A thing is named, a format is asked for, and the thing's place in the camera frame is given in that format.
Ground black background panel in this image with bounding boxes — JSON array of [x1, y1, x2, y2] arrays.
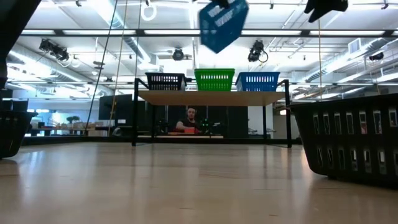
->
[[98, 94, 134, 137]]

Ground green plastic basket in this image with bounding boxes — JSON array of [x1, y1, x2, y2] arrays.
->
[[194, 68, 236, 73], [194, 70, 236, 92]]

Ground orange red object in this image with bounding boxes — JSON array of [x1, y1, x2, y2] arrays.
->
[[167, 127, 200, 135]]

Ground olive hanging rope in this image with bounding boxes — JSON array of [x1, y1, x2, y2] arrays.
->
[[107, 0, 129, 136]]

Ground black aluminium table frame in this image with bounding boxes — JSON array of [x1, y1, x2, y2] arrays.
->
[[21, 136, 302, 147]]

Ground wooden shelf with black legs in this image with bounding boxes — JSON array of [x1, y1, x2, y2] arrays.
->
[[131, 78, 292, 149]]

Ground blue plastic basket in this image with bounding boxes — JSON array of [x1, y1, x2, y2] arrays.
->
[[198, 0, 249, 54], [235, 72, 281, 92]]

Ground black overhead frame beam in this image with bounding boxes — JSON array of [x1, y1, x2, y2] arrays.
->
[[18, 29, 398, 39]]

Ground long black cable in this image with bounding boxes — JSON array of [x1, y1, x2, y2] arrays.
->
[[83, 0, 119, 135]]

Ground person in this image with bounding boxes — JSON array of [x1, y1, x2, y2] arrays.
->
[[175, 107, 201, 134]]

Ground white air vent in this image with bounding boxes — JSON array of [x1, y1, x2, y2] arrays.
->
[[348, 37, 362, 54]]

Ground black background robot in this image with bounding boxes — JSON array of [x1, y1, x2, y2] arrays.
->
[[198, 118, 226, 135]]

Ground black room divider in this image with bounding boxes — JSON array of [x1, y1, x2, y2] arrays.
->
[[136, 105, 249, 139]]

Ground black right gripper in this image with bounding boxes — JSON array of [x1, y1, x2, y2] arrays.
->
[[303, 0, 349, 24]]

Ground black ceiling spotlight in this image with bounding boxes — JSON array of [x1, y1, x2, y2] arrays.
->
[[248, 39, 269, 63], [172, 48, 185, 62], [39, 38, 70, 62]]

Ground white hanging ring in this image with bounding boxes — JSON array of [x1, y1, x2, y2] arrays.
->
[[140, 2, 158, 22]]

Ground black plastic basket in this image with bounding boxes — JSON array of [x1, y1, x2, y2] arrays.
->
[[288, 93, 398, 189], [145, 72, 187, 91], [0, 111, 38, 159]]

